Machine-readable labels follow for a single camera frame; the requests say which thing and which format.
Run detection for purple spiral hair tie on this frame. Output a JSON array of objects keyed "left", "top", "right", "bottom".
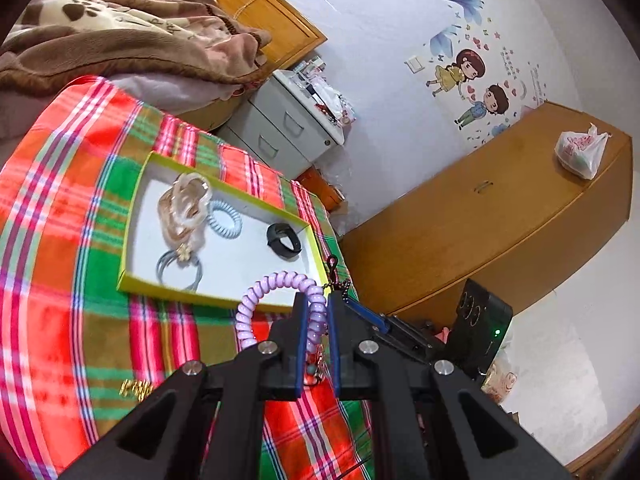
[{"left": 234, "top": 270, "right": 329, "bottom": 356}]

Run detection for black smart wristband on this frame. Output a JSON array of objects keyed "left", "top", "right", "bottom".
[{"left": 266, "top": 222, "right": 302, "bottom": 260}]

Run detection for grey hair ties with flower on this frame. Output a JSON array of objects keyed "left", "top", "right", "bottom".
[{"left": 155, "top": 242, "right": 204, "bottom": 292}]

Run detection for light blue spiral hair tie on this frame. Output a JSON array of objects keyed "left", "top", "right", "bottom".
[{"left": 205, "top": 199, "right": 244, "bottom": 240}]

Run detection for cream translucent hair claw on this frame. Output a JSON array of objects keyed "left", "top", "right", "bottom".
[{"left": 157, "top": 172, "right": 213, "bottom": 252}]

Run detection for black hair tie teal bead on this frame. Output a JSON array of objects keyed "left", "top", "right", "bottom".
[{"left": 303, "top": 346, "right": 330, "bottom": 387}]

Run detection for wooden cabinet on right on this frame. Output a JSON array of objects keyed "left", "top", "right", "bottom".
[{"left": 340, "top": 103, "right": 634, "bottom": 326}]

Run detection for orange box on floor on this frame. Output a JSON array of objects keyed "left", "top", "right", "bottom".
[{"left": 296, "top": 166, "right": 345, "bottom": 212}]

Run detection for red green plaid cloth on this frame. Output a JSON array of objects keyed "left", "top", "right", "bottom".
[{"left": 0, "top": 75, "right": 377, "bottom": 480}]

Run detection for white plastic shopping bag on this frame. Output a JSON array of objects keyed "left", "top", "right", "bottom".
[{"left": 554, "top": 124, "right": 611, "bottom": 180}]

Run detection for yellow-green shallow box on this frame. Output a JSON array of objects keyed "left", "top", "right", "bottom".
[{"left": 117, "top": 153, "right": 326, "bottom": 309}]

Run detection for grey nightstand with drawers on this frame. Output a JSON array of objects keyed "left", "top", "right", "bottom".
[{"left": 216, "top": 70, "right": 345, "bottom": 179}]

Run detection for clutter on nightstand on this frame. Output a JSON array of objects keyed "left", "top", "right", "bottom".
[{"left": 292, "top": 55, "right": 356, "bottom": 128}]

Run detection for wooden bed headboard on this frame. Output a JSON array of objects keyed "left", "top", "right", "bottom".
[{"left": 217, "top": 0, "right": 326, "bottom": 68}]

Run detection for brown paw print blanket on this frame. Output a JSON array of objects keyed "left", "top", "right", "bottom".
[{"left": 1, "top": 0, "right": 272, "bottom": 96}]

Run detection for gold chain trinket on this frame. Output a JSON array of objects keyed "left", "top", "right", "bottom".
[{"left": 118, "top": 379, "right": 154, "bottom": 402}]

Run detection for cartoon children wall sticker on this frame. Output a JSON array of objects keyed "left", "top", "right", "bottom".
[{"left": 425, "top": 49, "right": 510, "bottom": 130}]

